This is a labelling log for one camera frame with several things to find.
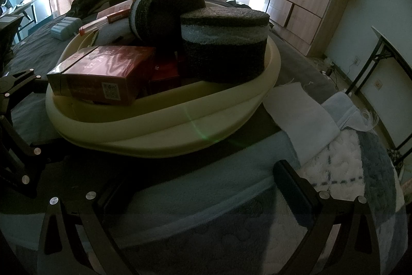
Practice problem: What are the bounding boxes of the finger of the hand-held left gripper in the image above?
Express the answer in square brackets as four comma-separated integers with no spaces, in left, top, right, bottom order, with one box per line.
[0,115,43,199]
[0,68,49,114]

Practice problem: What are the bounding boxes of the clear tube with red cap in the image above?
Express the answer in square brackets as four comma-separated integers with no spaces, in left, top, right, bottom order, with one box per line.
[79,9,131,36]

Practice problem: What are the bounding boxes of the black-legged folding table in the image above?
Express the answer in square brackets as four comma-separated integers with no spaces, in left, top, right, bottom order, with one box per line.
[346,25,412,166]

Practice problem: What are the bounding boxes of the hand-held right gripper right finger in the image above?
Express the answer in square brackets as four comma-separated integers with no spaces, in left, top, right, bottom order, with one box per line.
[273,160,381,275]

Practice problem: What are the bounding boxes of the blue and white patterned blanket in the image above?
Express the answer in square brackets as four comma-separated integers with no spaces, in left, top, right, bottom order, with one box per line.
[106,91,407,275]

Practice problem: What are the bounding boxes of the floor cables with power strip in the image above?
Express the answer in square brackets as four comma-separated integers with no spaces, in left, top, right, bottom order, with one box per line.
[317,57,342,92]

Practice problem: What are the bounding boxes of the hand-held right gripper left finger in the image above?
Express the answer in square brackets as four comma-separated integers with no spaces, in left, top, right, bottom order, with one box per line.
[36,178,137,275]

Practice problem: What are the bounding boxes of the round dark layered sponge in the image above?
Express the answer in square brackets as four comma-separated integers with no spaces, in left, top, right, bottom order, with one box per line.
[179,7,270,84]
[129,0,207,47]

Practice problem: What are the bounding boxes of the cream plastic basin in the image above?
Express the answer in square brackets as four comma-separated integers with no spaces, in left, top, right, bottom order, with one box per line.
[45,0,282,160]

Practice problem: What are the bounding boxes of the white side table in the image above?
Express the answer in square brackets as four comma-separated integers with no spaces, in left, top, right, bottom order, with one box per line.
[0,0,41,41]

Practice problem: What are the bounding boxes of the white and red carton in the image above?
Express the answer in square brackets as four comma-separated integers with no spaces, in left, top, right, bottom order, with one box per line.
[97,0,136,21]

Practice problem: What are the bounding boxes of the white cloth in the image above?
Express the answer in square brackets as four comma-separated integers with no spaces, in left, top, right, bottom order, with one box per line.
[263,81,341,163]

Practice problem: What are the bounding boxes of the blue-grey plastic box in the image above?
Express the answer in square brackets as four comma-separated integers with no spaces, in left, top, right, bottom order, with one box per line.
[51,16,81,41]

